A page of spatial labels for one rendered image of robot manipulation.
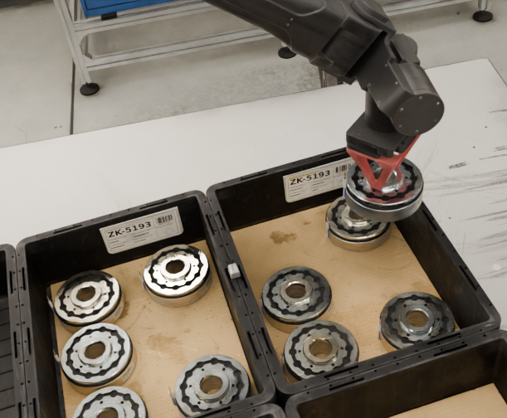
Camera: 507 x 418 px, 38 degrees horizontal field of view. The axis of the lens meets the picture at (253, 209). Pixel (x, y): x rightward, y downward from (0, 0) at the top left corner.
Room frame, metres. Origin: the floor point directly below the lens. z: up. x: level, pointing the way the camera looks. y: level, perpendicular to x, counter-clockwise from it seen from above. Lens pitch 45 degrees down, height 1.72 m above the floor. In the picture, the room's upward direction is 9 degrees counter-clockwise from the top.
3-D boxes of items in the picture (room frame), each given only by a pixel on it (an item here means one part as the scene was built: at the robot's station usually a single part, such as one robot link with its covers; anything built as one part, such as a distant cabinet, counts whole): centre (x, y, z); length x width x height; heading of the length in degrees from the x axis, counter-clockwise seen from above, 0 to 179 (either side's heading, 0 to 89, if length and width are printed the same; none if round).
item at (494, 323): (0.69, -0.11, 0.92); 0.40 x 0.30 x 0.02; 10
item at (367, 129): (0.71, -0.18, 1.15); 0.10 x 0.07 x 0.07; 138
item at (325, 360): (0.57, -0.06, 0.86); 0.05 x 0.05 x 0.01
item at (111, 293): (0.74, 0.27, 0.86); 0.10 x 0.10 x 0.01
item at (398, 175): (0.71, -0.18, 1.04); 0.05 x 0.05 x 0.01
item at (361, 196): (0.71, -0.18, 1.03); 0.10 x 0.10 x 0.01
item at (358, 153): (0.70, -0.17, 1.08); 0.07 x 0.07 x 0.09; 48
